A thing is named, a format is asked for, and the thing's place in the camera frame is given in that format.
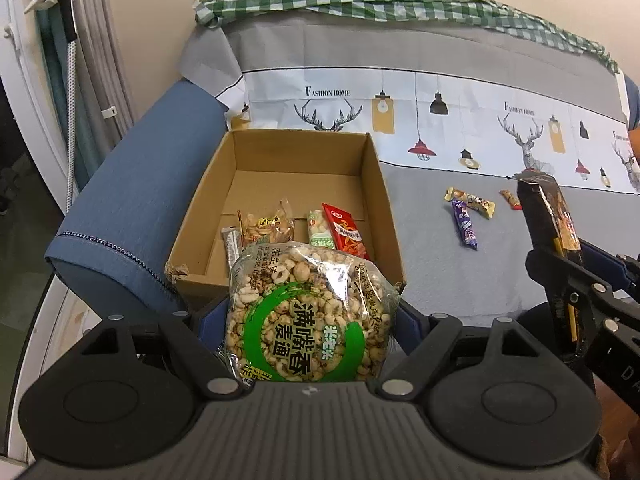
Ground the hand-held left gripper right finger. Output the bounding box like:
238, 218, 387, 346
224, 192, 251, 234
375, 302, 543, 398

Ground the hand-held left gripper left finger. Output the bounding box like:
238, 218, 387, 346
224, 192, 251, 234
97, 296, 246, 397

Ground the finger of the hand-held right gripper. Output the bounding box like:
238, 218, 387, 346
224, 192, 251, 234
525, 247, 640, 356
580, 241, 640, 301

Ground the silver snack packet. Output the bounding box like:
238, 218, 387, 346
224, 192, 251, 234
221, 227, 243, 278

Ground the dark brown snack packet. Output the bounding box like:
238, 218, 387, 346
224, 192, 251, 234
510, 170, 588, 356

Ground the round puffed snack pack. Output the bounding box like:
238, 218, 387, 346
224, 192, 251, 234
215, 241, 401, 386

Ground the clear bag of crackers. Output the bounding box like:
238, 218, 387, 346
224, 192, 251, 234
236, 200, 295, 251

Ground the green and white snack packet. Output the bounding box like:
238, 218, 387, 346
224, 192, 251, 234
306, 208, 335, 250

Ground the brown cardboard box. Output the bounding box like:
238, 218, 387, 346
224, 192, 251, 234
165, 130, 408, 311

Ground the purple snack bar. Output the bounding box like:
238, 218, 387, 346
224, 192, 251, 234
451, 199, 478, 251

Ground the beige candy packet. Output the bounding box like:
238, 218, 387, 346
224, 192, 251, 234
444, 186, 497, 220

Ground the grey printed bed sheet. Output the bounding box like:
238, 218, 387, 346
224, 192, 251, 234
177, 5, 640, 356

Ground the green checkered cloth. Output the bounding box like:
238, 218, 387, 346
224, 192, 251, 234
192, 0, 621, 73

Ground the blue fabric bed frame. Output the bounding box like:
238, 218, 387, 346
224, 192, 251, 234
45, 79, 231, 321

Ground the braided steamer hose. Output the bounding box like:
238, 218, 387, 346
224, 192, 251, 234
65, 40, 80, 201

